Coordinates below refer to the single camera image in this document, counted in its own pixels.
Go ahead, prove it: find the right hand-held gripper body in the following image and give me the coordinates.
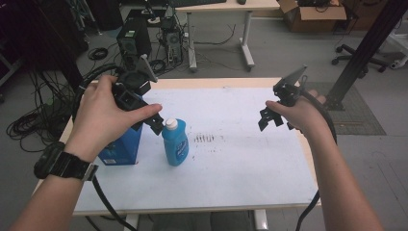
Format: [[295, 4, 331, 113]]
[[272, 64, 309, 109]]

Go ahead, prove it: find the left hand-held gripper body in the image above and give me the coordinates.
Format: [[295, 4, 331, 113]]
[[111, 54, 159, 112]]

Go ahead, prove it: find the blue bottle with white cap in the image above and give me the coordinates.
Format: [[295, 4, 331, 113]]
[[161, 117, 191, 167]]

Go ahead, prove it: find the person's right hand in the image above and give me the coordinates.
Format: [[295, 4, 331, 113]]
[[265, 89, 330, 140]]

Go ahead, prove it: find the person's left hand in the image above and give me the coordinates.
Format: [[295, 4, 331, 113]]
[[64, 74, 164, 164]]

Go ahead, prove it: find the blue carton box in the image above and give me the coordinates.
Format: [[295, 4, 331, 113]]
[[97, 122, 144, 167]]

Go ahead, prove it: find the black computer tower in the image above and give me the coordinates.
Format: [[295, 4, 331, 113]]
[[115, 9, 153, 71]]

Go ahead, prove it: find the wooden table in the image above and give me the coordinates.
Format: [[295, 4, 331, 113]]
[[33, 76, 322, 217]]

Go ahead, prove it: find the small grey computer tower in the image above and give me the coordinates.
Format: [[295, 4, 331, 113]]
[[161, 16, 185, 65]]

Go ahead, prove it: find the grey floor mat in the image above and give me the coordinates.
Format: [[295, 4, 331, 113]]
[[302, 81, 388, 137]]

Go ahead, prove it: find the black office chair base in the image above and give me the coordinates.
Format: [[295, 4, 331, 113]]
[[331, 43, 390, 74]]

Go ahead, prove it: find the cardboard box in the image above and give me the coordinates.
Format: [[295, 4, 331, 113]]
[[276, 0, 348, 34]]

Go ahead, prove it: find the black wristwatch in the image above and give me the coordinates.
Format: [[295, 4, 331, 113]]
[[33, 141, 99, 183]]

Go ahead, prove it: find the white desk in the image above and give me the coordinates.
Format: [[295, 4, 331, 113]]
[[173, 0, 282, 73]]

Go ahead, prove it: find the dark cabinet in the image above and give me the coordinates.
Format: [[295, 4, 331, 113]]
[[0, 0, 89, 92]]

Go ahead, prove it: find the black keyboard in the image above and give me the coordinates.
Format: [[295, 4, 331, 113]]
[[167, 0, 228, 9]]

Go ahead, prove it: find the coiled black cable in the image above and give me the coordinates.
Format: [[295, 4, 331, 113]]
[[87, 46, 110, 62]]

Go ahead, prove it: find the black metal post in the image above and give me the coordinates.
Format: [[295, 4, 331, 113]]
[[324, 0, 408, 112]]

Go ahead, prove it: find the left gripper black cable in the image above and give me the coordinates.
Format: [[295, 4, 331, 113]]
[[70, 63, 140, 231]]

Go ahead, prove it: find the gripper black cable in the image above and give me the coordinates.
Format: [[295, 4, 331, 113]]
[[293, 89, 339, 231], [70, 63, 140, 231]]

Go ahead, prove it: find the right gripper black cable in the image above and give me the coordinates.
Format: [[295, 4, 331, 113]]
[[293, 89, 339, 231]]

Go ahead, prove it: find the tangle of black floor cables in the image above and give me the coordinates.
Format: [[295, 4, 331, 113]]
[[5, 68, 80, 153]]

